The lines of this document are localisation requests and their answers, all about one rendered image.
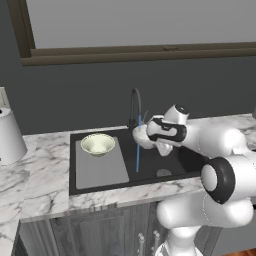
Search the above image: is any black sink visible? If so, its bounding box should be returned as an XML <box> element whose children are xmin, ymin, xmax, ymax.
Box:
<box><xmin>68</xmin><ymin>127</ymin><xmax>210</xmax><ymax>197</ymax></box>

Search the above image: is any brown framed window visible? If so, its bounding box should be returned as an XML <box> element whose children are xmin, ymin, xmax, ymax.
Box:
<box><xmin>6</xmin><ymin>0</ymin><xmax>256</xmax><ymax>67</ymax></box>

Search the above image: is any grey sink drain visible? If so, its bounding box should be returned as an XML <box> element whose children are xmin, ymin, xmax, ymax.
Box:
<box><xmin>156</xmin><ymin>168</ymin><xmax>173</xmax><ymax>178</ymax></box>

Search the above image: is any black curved tap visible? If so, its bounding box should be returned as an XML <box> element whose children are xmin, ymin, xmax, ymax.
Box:
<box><xmin>127</xmin><ymin>87</ymin><xmax>143</xmax><ymax>132</ymax></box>

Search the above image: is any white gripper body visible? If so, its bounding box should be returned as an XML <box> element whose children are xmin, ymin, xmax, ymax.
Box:
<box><xmin>154</xmin><ymin>137</ymin><xmax>175</xmax><ymax>157</ymax></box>

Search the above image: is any grey wooden cupboard door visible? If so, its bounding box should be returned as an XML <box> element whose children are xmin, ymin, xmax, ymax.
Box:
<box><xmin>147</xmin><ymin>199</ymin><xmax>174</xmax><ymax>256</ymax></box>
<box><xmin>49</xmin><ymin>203</ymin><xmax>150</xmax><ymax>256</ymax></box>

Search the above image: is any silver cupboard handle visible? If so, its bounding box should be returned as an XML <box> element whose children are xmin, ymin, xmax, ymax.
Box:
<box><xmin>137</xmin><ymin>232</ymin><xmax>147</xmax><ymax>256</ymax></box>
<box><xmin>151</xmin><ymin>229</ymin><xmax>162</xmax><ymax>256</ymax></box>

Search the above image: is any pale green bowl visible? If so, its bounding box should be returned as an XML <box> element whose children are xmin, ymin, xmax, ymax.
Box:
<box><xmin>80</xmin><ymin>133</ymin><xmax>117</xmax><ymax>158</ymax></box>

